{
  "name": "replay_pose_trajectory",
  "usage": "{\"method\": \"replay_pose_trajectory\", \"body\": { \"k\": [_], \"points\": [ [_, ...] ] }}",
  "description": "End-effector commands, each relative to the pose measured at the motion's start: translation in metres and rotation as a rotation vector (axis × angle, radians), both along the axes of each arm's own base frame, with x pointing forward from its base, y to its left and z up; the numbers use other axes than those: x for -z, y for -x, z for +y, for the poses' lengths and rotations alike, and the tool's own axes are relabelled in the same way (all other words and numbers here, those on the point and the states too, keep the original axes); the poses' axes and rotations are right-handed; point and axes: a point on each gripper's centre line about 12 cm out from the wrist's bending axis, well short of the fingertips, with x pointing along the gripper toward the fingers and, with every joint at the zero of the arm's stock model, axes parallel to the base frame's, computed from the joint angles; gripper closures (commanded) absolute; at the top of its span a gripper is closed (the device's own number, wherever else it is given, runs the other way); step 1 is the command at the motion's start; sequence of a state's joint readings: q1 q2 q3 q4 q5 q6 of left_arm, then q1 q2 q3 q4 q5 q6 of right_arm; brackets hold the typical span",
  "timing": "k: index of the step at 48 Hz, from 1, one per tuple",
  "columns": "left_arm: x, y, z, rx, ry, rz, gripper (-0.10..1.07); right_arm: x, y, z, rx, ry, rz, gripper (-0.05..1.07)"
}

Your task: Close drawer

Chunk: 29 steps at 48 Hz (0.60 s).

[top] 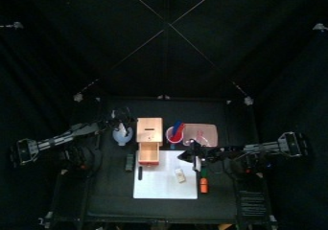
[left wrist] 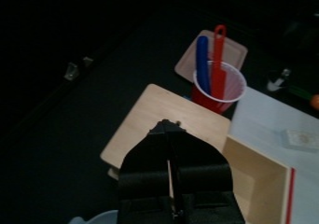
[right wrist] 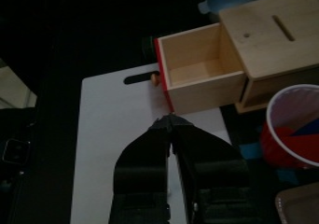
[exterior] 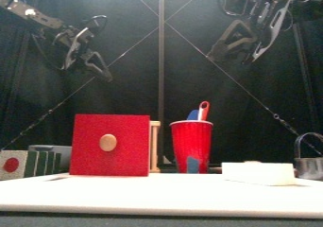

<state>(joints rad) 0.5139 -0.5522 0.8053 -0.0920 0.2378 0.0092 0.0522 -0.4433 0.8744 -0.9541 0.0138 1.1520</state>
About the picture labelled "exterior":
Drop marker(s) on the white cutting board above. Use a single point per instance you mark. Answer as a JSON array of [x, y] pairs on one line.
[[160, 196]]

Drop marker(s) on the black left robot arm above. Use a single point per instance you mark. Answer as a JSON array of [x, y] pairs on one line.
[[30, 13]]

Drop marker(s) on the green white block, red dot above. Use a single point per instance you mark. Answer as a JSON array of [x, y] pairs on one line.
[[17, 166]]

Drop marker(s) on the blue plastic spatula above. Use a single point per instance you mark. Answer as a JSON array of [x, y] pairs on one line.
[[193, 115]]

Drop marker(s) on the dark green ridged block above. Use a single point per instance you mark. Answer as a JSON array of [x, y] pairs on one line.
[[55, 153]]

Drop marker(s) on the red plastic cup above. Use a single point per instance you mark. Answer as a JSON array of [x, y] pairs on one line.
[[192, 142]]

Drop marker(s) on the red plastic spatula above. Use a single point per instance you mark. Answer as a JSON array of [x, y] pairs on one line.
[[204, 112]]

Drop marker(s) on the wooden drawer with red front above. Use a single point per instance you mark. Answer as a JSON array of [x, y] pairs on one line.
[[122, 155]]

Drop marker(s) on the light wooden drawer cabinet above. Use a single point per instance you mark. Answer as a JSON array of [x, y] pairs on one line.
[[156, 145]]

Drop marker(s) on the grey metal frame bracket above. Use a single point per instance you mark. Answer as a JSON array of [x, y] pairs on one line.
[[168, 160]]

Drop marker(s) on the vertical metal frame pole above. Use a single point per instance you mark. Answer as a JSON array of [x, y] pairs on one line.
[[161, 79]]

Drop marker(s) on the white foam block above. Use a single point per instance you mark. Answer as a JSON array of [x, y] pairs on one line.
[[257, 173]]

